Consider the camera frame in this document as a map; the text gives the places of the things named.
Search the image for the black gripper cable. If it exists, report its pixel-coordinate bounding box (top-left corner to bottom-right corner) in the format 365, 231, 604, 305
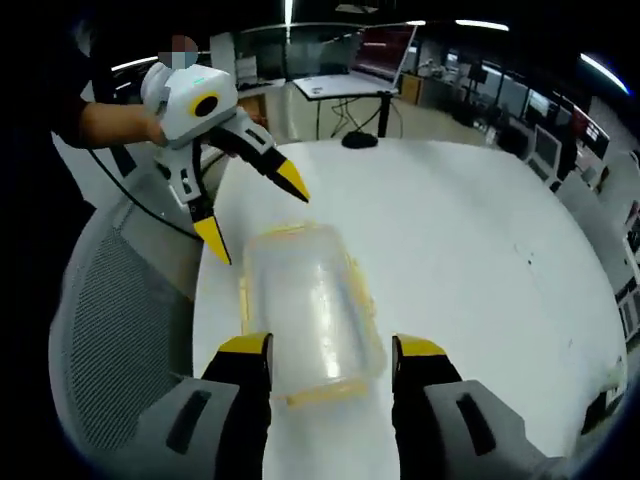
88, 146, 202, 242

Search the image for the clear box with plastic buckle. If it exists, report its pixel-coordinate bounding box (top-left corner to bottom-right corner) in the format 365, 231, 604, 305
239, 222, 389, 412

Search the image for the white folding table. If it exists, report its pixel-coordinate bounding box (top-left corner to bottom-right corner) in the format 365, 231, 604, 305
291, 73, 402, 140

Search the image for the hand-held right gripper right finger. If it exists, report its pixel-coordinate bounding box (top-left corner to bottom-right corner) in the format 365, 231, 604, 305
391, 334, 571, 480

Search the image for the black stand with round base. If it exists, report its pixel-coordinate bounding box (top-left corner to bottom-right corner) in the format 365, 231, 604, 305
340, 89, 397, 150

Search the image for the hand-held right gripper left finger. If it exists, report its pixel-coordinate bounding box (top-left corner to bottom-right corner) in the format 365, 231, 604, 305
132, 332, 275, 480

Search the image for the grey mesh chair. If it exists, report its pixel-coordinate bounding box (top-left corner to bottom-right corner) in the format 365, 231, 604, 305
48, 164, 229, 480

